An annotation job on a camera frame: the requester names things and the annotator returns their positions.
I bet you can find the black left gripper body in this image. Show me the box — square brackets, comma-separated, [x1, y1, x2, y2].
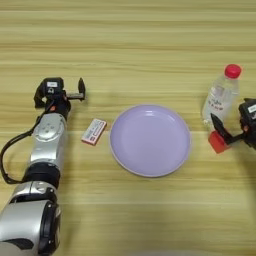
[41, 92, 85, 120]

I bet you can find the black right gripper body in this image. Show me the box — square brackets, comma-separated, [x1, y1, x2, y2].
[227, 114, 256, 150]

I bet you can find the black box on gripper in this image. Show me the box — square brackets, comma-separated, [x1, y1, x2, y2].
[237, 97, 256, 122]
[42, 76, 66, 97]

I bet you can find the lilac round plate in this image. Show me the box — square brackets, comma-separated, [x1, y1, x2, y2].
[109, 104, 192, 178]

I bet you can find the red cube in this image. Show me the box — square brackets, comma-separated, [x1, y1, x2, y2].
[207, 130, 232, 155]

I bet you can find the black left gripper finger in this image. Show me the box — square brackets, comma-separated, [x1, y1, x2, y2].
[77, 77, 87, 102]
[33, 82, 47, 109]

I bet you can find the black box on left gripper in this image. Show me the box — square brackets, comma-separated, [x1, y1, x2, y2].
[42, 76, 66, 97]

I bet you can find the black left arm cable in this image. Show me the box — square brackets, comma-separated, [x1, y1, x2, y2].
[0, 103, 56, 185]

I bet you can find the white and pink eraser box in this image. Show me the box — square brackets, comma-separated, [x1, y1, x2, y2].
[80, 117, 108, 147]

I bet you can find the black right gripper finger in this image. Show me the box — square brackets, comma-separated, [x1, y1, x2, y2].
[209, 112, 233, 146]

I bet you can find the clear bottle with red cap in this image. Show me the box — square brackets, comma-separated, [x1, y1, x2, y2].
[200, 63, 243, 127]

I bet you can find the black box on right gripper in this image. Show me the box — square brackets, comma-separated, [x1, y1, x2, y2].
[237, 97, 256, 122]

